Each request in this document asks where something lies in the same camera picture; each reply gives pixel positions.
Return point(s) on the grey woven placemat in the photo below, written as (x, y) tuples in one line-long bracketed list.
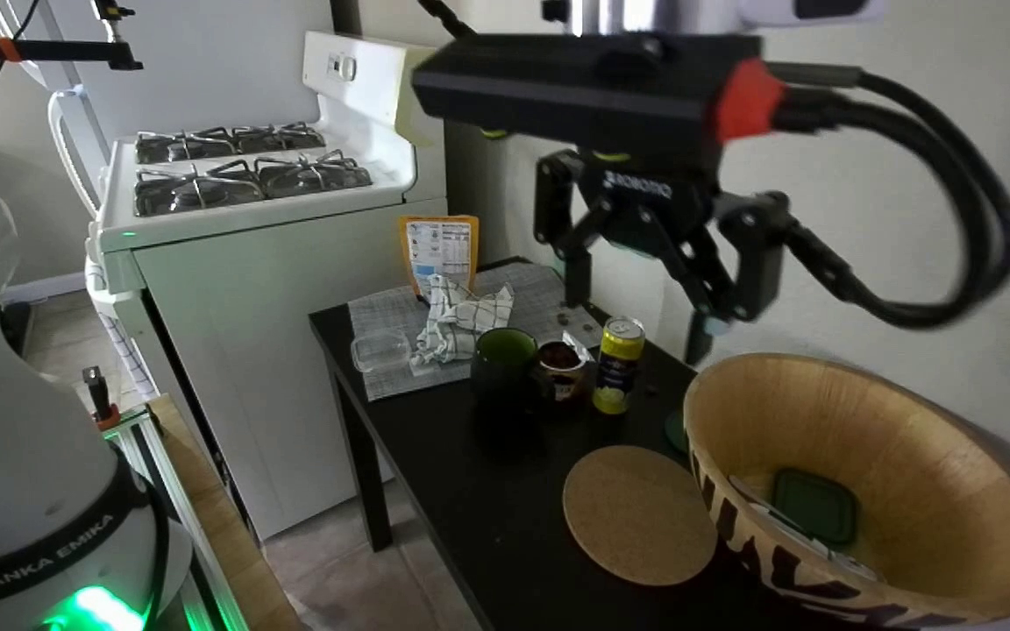
[(394, 314)]

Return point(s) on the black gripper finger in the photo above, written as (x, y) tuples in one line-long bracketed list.
[(557, 199), (752, 257)]

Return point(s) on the aluminium frame rail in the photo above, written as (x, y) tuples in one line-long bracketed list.
[(174, 494)]

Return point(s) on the white checkered cloth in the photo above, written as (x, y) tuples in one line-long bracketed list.
[(457, 321)]

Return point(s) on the orange white paper package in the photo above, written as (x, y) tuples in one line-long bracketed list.
[(438, 252)]

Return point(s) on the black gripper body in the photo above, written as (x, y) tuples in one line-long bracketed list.
[(648, 196)]

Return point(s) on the brown cup white rim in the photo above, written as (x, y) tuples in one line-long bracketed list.
[(558, 362)]

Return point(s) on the green square lid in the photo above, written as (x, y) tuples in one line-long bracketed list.
[(814, 508)]

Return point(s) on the black red clamp knob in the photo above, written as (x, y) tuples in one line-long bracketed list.
[(96, 391)]

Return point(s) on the wooden robot mount table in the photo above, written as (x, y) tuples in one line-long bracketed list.
[(219, 529)]

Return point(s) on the wooden bowl zebra pattern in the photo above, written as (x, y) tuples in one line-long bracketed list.
[(939, 467)]

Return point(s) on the white gas stove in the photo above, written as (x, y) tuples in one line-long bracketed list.
[(248, 352)]

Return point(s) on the clear plastic container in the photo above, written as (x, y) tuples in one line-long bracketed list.
[(381, 352)]

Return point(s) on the yellow drink can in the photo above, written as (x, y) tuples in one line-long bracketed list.
[(618, 362)]

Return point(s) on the dark green mug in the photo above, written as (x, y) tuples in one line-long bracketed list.
[(506, 370)]

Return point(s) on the black stand bar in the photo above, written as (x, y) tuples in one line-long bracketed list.
[(35, 52)]

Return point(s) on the black side table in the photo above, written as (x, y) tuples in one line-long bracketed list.
[(472, 467)]

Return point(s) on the round cork coaster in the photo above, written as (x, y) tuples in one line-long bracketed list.
[(631, 515)]

